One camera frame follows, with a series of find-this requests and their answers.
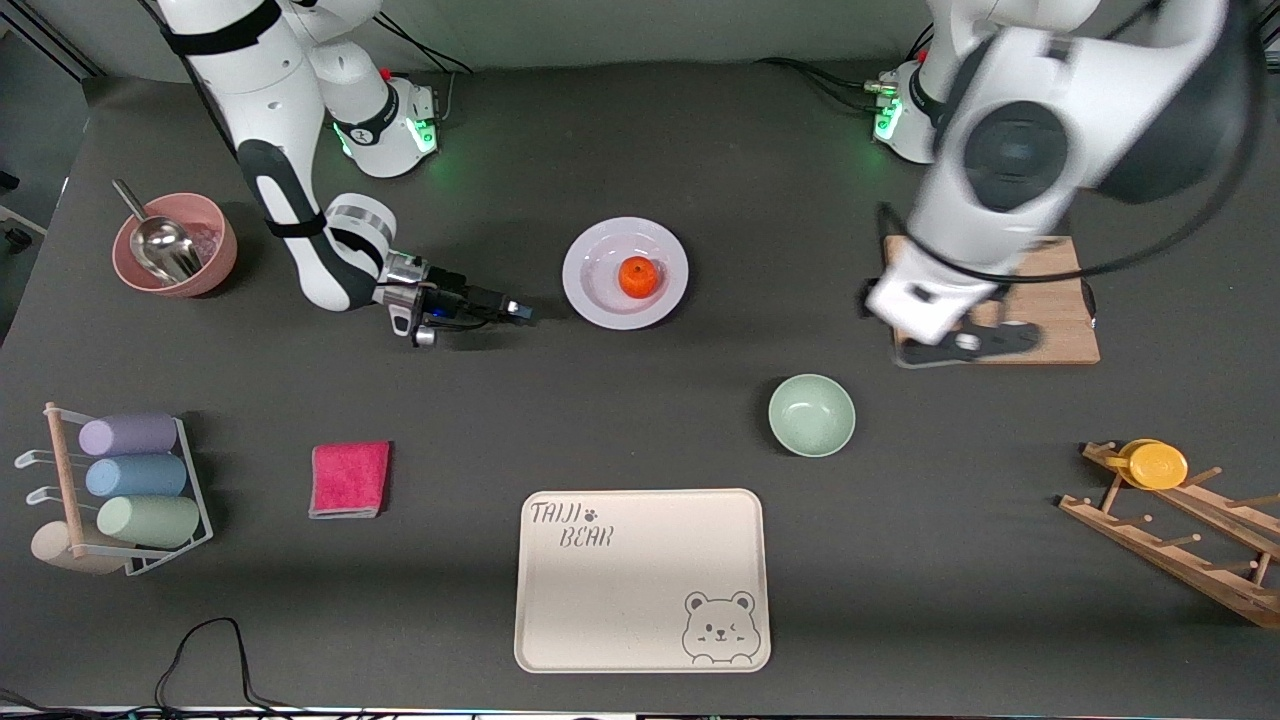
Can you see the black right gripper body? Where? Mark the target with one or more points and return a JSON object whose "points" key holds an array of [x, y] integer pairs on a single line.
{"points": [[452, 292]]}

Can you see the white plate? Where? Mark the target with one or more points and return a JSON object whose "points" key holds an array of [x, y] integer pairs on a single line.
{"points": [[595, 290]]}

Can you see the orange fruit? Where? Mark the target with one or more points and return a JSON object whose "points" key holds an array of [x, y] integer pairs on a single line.
{"points": [[638, 277]]}

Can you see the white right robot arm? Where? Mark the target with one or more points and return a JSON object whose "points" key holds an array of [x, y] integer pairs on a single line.
{"points": [[270, 110]]}

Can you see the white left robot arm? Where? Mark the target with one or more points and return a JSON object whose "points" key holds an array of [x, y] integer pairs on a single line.
{"points": [[1100, 80]]}

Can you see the pale green bowl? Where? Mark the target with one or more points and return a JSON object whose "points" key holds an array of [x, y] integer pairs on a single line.
{"points": [[811, 415]]}

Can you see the wooden cutting board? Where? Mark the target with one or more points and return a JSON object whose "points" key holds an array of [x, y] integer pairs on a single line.
{"points": [[1060, 290]]}

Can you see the pink folded cloth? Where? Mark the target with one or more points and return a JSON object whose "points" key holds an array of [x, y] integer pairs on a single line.
{"points": [[350, 480]]}

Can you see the pink bowl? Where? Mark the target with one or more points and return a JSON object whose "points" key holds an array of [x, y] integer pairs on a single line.
{"points": [[215, 260]]}

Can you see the yellow cup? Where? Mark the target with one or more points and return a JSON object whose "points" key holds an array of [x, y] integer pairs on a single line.
{"points": [[1158, 465]]}

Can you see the metal scoop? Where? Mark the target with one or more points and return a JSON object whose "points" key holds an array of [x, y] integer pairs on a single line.
{"points": [[160, 245]]}

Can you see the cream bear print tray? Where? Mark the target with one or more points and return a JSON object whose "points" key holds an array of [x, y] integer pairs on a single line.
{"points": [[640, 580]]}

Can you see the wooden peg drying rack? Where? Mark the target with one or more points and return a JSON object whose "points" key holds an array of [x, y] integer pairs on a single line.
{"points": [[1150, 548]]}

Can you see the purple cup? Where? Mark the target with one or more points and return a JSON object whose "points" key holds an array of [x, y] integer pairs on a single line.
{"points": [[128, 435]]}

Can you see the blue cup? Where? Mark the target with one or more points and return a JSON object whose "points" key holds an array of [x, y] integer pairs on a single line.
{"points": [[135, 476]]}

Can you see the light green cup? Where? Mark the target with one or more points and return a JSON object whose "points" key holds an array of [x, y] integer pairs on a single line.
{"points": [[148, 520]]}

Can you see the beige cup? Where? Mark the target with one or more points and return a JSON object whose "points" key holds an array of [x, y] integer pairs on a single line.
{"points": [[50, 548]]}

